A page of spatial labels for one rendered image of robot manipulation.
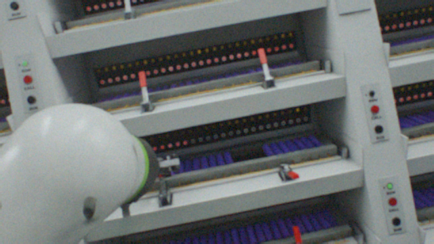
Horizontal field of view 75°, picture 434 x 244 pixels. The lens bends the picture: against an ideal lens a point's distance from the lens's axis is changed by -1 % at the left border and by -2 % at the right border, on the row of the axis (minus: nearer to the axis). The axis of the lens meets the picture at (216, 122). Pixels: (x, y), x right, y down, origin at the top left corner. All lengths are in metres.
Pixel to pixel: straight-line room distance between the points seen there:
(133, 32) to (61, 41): 0.15
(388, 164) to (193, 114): 0.43
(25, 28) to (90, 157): 0.53
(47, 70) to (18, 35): 0.10
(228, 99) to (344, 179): 0.30
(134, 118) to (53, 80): 0.19
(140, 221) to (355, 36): 0.60
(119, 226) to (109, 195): 0.42
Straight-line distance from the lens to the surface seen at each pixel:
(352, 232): 0.78
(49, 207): 0.25
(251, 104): 0.61
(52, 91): 0.68
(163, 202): 0.64
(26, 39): 0.73
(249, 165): 0.67
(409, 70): 0.75
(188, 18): 0.64
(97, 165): 0.24
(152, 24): 0.65
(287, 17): 0.88
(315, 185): 0.65
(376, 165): 0.70
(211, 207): 0.63
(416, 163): 0.75
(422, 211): 0.86
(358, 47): 0.69
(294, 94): 0.63
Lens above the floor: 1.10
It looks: level
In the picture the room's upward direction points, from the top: 11 degrees counter-clockwise
